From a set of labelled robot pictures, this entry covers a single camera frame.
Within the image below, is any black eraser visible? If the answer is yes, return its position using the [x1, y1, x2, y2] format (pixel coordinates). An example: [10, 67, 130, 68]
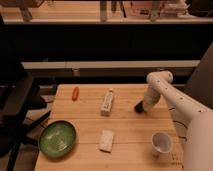
[134, 101, 144, 114]

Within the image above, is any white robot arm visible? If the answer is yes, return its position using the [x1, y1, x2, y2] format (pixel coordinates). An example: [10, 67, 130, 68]
[142, 71, 213, 171]

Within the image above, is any white paper cup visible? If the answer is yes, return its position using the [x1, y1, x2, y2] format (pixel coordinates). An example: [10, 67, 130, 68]
[151, 132, 173, 157]

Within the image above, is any white sponge block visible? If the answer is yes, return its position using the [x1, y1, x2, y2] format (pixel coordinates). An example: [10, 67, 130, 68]
[99, 130, 114, 152]

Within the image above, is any orange carrot toy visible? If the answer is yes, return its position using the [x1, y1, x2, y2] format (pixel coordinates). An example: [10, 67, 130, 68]
[72, 87, 79, 101]

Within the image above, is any green bowl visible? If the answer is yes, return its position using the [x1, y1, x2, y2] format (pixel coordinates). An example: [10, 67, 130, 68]
[38, 120, 77, 158]

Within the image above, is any black chair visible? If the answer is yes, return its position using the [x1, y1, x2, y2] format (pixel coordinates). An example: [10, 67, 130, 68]
[0, 61, 50, 171]

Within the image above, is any black cable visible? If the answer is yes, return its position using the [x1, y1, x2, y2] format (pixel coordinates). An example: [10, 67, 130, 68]
[168, 106, 189, 141]

